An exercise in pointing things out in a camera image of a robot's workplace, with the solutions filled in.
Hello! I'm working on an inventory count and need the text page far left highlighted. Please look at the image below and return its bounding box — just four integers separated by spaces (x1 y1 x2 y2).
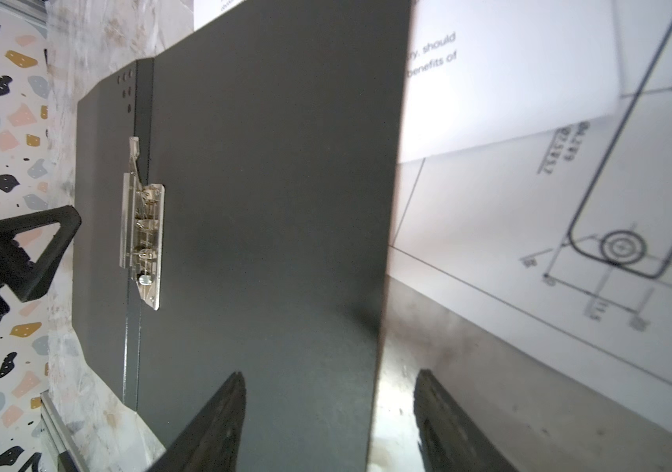
192 1 620 165

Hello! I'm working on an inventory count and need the aluminium corner post left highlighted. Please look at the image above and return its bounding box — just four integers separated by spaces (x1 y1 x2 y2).
40 391 89 472

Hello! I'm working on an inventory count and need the metal folder clip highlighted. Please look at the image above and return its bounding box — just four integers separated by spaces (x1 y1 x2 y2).
120 137 166 311

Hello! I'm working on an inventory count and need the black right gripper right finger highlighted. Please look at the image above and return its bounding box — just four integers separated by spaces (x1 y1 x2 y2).
414 369 516 471

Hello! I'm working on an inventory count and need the orange black file folder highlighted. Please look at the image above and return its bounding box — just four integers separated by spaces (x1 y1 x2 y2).
71 0 414 472

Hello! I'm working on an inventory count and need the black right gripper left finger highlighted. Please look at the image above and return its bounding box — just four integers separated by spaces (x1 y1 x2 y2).
148 372 247 472

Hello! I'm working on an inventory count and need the technical drawing sheet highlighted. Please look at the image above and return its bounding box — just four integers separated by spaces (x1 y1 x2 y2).
388 1 672 433

